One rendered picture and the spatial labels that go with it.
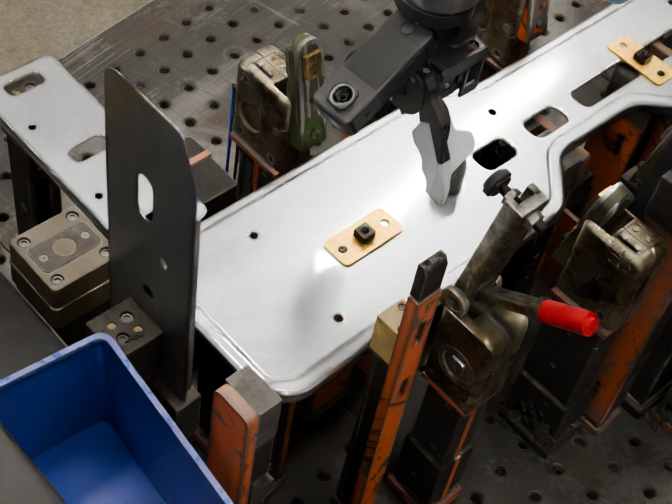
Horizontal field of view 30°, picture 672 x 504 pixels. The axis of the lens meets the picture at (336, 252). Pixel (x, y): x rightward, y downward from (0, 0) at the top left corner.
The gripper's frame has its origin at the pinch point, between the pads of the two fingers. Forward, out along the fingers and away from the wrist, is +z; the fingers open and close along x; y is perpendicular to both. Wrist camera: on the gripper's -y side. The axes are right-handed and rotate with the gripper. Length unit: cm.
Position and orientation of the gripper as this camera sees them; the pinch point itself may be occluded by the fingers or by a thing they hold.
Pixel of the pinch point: (380, 161)
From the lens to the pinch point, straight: 121.4
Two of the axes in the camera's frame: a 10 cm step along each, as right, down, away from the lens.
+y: 7.3, -4.5, 5.1
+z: -1.4, 6.3, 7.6
